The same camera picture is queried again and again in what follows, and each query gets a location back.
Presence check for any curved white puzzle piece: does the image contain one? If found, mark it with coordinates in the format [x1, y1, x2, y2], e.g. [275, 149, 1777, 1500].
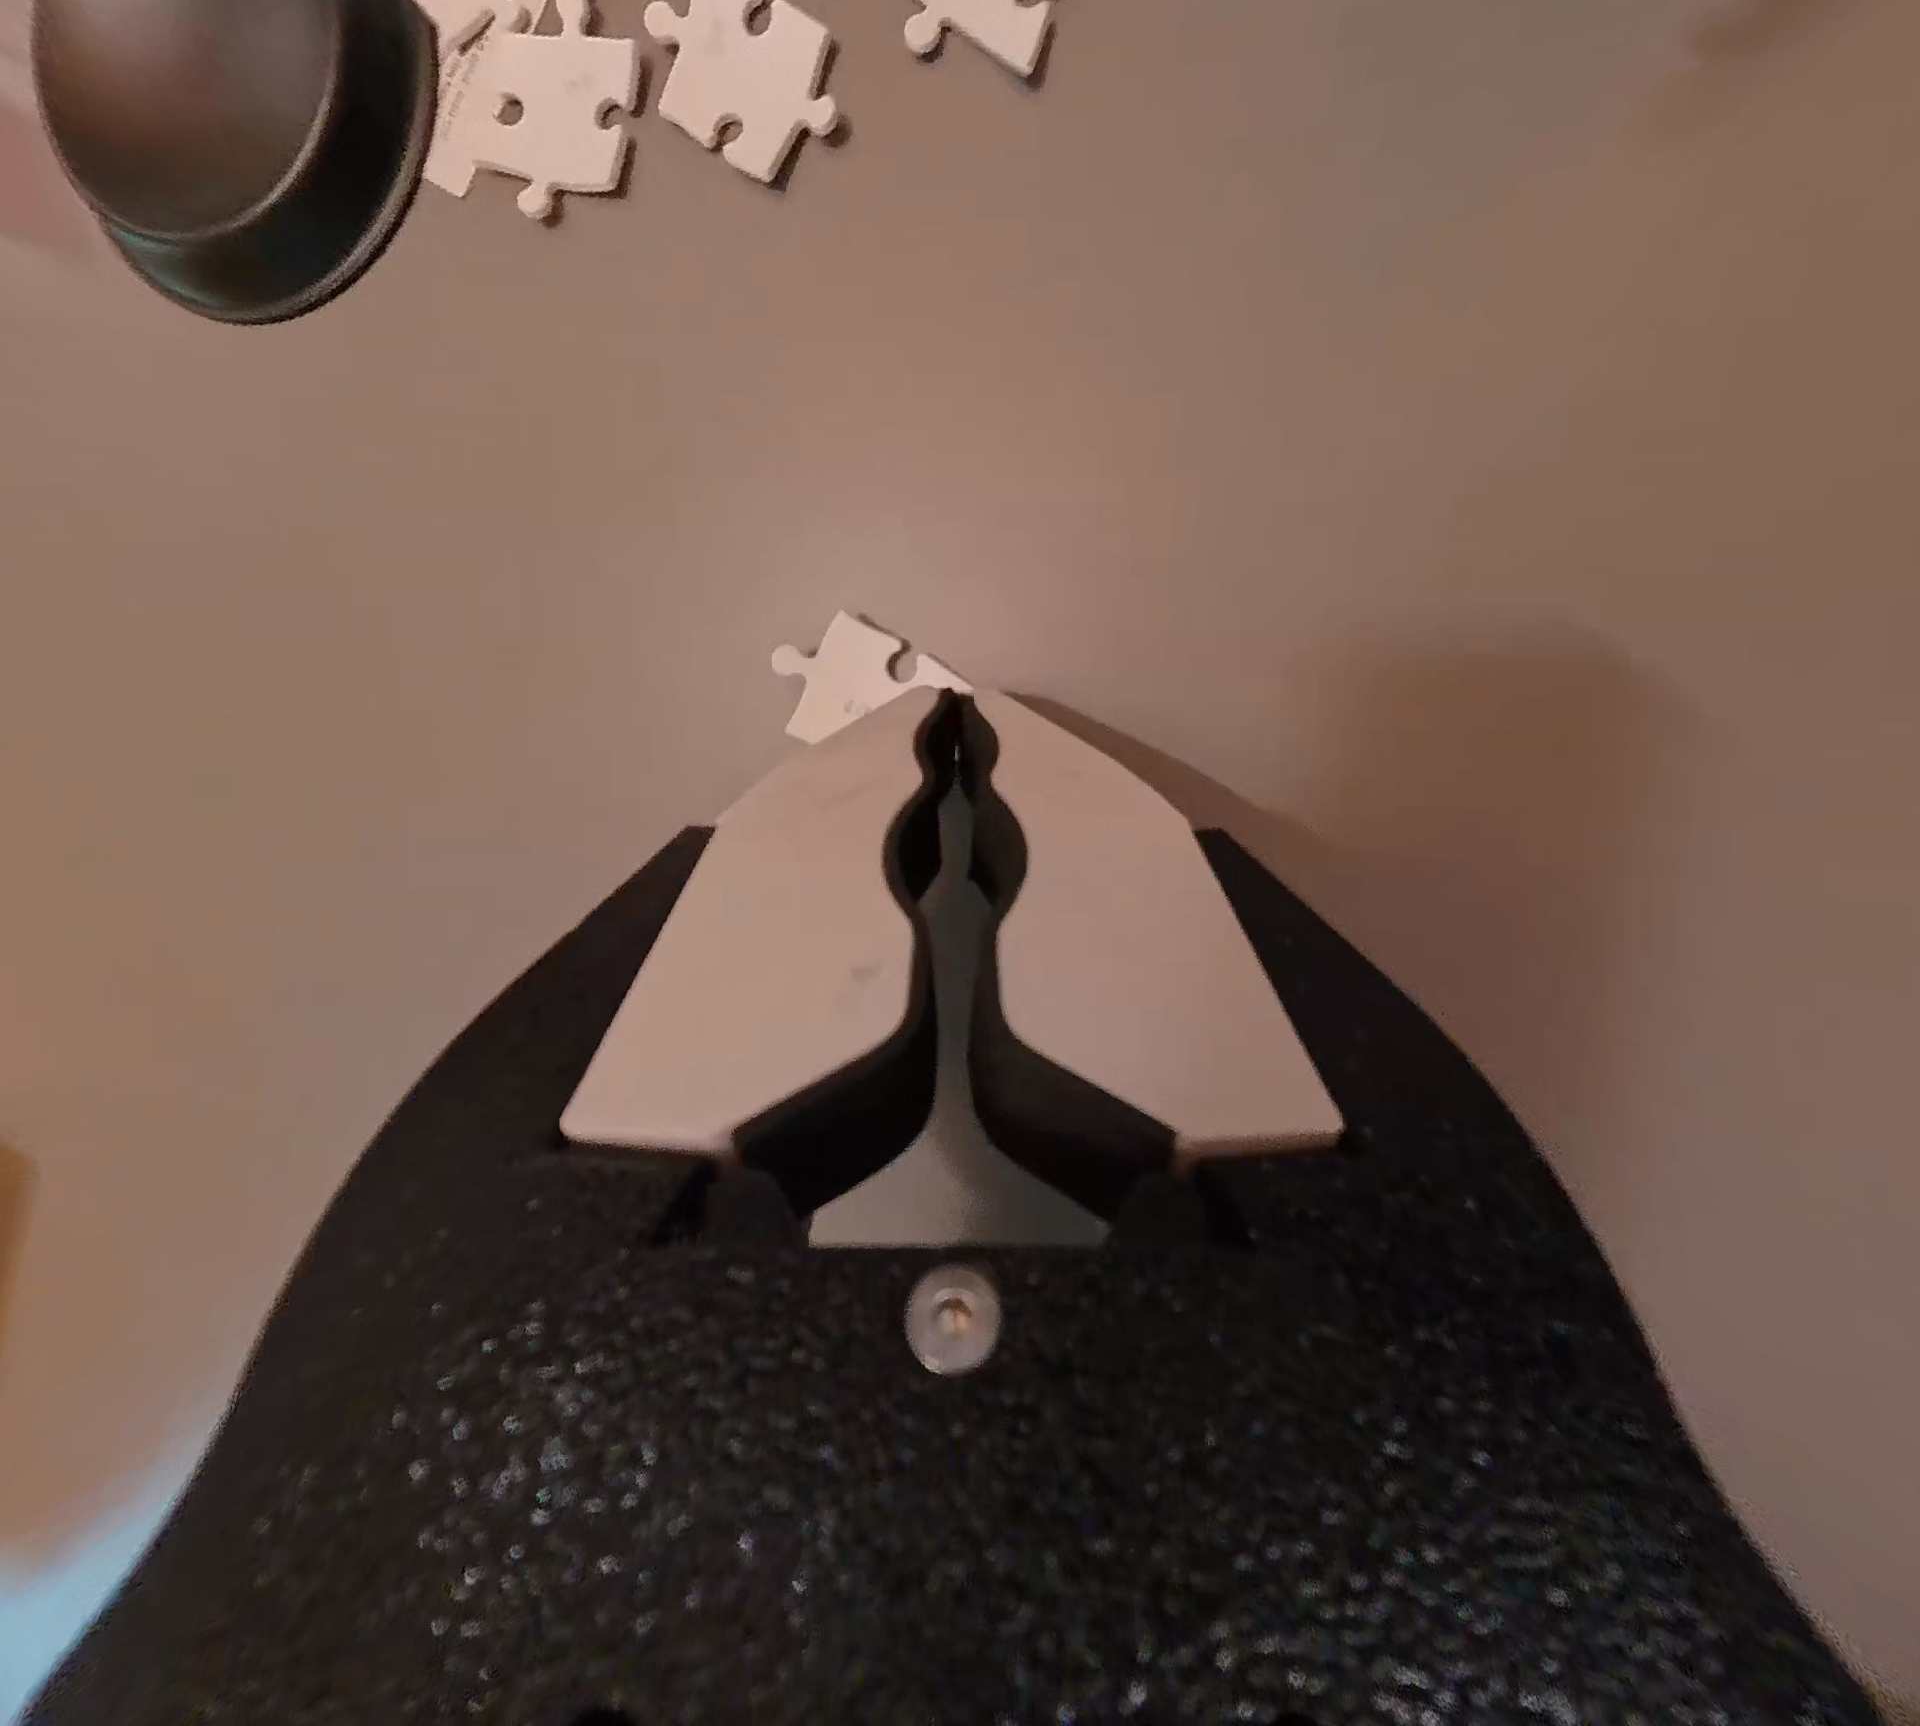
[767, 609, 980, 747]

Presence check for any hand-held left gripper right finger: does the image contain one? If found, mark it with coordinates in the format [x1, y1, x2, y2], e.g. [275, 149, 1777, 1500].
[955, 687, 1349, 1214]

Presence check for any pile of white puzzle pieces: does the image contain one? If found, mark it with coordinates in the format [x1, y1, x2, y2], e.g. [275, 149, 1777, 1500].
[355, 0, 1181, 231]

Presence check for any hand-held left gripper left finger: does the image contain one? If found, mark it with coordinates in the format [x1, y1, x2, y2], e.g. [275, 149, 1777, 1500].
[557, 687, 962, 1214]

